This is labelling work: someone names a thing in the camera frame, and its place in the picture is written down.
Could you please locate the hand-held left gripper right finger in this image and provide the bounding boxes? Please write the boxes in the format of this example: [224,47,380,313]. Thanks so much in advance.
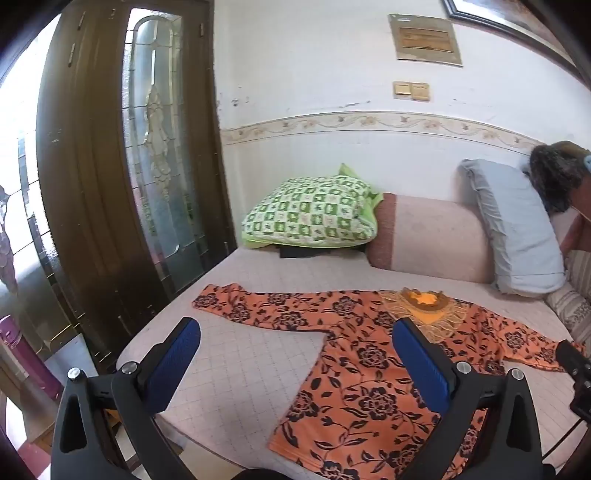
[392,316,544,480]

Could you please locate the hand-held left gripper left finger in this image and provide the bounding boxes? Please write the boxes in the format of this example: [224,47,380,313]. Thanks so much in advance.
[50,316,202,480]

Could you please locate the orange floral shirt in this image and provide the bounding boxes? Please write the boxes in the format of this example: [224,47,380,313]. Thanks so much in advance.
[191,282,575,480]

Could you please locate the quilted pink mattress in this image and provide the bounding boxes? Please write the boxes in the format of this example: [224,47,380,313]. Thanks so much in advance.
[115,247,583,480]

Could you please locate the beige and brown bolster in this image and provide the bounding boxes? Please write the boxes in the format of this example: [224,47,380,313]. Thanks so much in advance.
[367,191,498,285]

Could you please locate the reddish brown cloth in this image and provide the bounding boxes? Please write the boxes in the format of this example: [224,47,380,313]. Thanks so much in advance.
[560,211,591,254]

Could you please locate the dark cloth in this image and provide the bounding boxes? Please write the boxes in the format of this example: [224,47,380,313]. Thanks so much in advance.
[277,244,366,262]

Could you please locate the magenta cylinder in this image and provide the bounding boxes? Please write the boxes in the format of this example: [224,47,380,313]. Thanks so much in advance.
[0,314,64,403]

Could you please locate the grey pillow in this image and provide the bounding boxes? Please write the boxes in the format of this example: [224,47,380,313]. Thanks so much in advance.
[458,158,568,297]

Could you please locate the green patterned pillow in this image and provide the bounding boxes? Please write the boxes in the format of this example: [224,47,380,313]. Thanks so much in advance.
[241,162,385,250]

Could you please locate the dark fuzzy object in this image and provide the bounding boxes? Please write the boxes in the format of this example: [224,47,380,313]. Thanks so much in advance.
[529,141,591,216]

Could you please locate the wooden door with glass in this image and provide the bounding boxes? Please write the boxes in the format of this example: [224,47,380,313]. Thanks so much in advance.
[36,0,238,371]

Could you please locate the black cable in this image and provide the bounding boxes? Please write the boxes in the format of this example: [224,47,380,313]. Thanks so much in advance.
[545,414,583,463]

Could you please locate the yellowed wall panel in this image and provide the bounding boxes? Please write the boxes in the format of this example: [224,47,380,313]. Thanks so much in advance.
[388,14,463,68]

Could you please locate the dark picture frame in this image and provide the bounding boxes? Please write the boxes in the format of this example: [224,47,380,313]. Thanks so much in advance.
[441,0,591,71]

